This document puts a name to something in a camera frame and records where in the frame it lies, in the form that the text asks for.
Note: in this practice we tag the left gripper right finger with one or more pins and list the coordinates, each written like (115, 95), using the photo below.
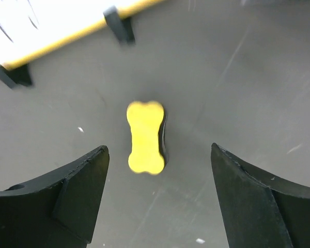
(259, 209)

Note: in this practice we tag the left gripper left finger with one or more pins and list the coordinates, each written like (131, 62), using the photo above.
(57, 209)

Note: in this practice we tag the yellow bone-shaped eraser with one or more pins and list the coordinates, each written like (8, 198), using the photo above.
(147, 122)

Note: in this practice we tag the yellow-framed whiteboard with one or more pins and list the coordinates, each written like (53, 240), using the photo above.
(31, 29)

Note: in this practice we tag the black whiteboard clip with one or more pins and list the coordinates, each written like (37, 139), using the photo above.
(120, 27)
(17, 76)

